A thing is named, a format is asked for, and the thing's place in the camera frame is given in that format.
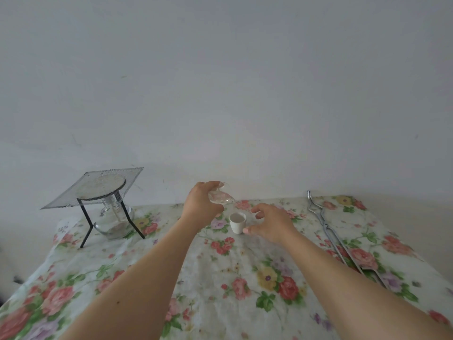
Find person's right forearm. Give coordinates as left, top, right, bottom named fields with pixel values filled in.
left=280, top=233, right=453, bottom=340

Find clear glass alcohol lamp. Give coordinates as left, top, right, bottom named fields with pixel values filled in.
left=93, top=197, right=135, bottom=240

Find silver metal crucible tongs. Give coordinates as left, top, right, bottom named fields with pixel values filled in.
left=306, top=190, right=388, bottom=289

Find small clear glass beaker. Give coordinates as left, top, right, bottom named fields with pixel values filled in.
left=208, top=181, right=237, bottom=205

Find square wire gauze mesh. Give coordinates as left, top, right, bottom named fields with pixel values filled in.
left=40, top=167, right=144, bottom=210

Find small white ceramic crucible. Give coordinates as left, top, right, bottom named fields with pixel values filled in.
left=229, top=212, right=247, bottom=235

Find black metal tripod stand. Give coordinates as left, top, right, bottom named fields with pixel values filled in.
left=76, top=175, right=146, bottom=249

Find person's right hand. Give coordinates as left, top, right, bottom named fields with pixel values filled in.
left=243, top=203, right=302, bottom=247

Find floral print tablecloth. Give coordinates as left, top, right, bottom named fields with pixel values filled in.
left=0, top=195, right=453, bottom=340

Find person's left forearm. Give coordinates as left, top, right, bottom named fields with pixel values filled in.
left=59, top=217, right=210, bottom=340

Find person's left hand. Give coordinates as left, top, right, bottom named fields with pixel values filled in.
left=180, top=181, right=226, bottom=229

